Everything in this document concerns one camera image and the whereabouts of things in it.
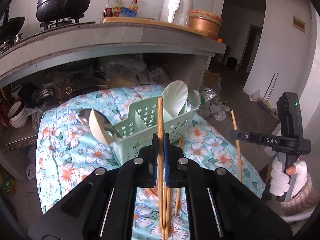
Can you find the white shell rice paddle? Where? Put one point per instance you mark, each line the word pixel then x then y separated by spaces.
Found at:
pixel 174 97

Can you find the dark vinegar bottle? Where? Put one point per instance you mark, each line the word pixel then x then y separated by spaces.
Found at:
pixel 108 9

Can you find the steel bowl under counter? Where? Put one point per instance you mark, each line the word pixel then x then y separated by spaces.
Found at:
pixel 44 95

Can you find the floral blue quilt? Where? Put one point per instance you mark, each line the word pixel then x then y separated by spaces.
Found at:
pixel 67 153

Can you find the right hand in white glove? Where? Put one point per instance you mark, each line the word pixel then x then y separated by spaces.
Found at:
pixel 280 181

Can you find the white electric kettle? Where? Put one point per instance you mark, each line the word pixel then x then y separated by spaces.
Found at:
pixel 176 11

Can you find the cooking oil bottle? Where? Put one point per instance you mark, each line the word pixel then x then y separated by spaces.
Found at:
pixel 7 183

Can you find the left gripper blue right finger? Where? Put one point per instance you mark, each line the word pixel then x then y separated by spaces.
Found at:
pixel 219 206

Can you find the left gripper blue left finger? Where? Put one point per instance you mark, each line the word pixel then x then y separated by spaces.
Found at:
pixel 102 205

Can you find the mint green utensil caddy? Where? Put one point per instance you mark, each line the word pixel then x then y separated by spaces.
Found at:
pixel 137 130

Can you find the blue seasoning packet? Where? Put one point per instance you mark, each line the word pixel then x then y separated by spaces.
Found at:
pixel 126 12

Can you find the red cap sauce bottle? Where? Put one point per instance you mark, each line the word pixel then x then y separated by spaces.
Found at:
pixel 134 7

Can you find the large steel spoon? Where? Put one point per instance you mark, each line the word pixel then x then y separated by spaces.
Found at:
pixel 84 115

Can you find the cream rice spoon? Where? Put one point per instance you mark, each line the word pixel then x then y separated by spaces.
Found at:
pixel 100 135

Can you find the wooden cutting board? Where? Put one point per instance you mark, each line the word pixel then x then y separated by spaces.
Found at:
pixel 152 23

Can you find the grey concrete counter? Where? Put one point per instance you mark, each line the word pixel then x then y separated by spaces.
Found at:
pixel 85 41

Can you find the stack of white bowls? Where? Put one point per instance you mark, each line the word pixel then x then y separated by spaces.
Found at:
pixel 17 115

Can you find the copper pot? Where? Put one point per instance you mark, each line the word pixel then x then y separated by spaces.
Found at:
pixel 205 23

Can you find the black wok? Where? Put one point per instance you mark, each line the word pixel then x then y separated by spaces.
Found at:
pixel 10 27

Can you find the yellow cap sauce bottle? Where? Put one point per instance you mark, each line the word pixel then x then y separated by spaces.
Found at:
pixel 117 7

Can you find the small steel spoon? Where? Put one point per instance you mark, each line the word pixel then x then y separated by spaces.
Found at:
pixel 194 100

